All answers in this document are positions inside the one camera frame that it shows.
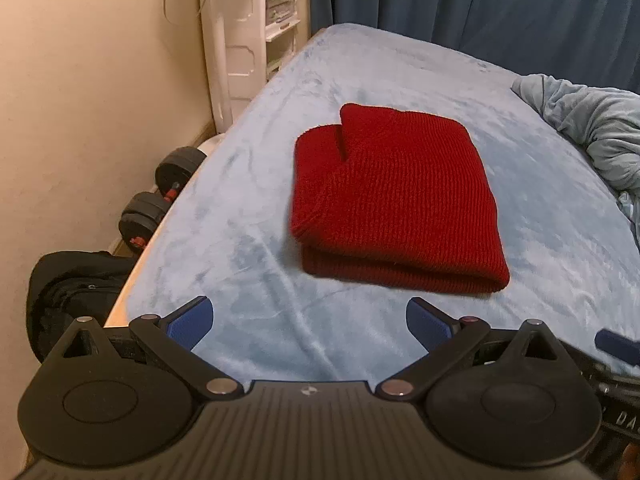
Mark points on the dark blue curtain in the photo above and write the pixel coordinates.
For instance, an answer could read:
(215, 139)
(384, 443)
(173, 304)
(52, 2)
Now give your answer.
(593, 42)

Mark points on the black dumbbell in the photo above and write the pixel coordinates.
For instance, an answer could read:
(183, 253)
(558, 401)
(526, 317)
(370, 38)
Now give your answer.
(145, 211)

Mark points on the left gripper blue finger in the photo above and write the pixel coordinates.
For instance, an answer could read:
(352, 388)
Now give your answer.
(169, 342)
(449, 344)

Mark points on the grey-blue fleece blanket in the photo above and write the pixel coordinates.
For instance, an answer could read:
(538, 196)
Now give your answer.
(602, 122)

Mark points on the left gripper blue finger seen from side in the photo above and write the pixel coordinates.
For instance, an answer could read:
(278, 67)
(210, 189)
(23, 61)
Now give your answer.
(616, 345)

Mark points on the light blue bed sheet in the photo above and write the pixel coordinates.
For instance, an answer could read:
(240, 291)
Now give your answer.
(570, 249)

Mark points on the black backpack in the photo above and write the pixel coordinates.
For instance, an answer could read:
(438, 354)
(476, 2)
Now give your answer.
(67, 285)

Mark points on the white shelf unit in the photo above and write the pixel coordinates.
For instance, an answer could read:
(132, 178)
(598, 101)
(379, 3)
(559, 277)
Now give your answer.
(287, 29)

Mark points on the red knit sweater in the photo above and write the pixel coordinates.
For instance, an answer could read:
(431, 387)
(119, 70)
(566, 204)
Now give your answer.
(399, 199)

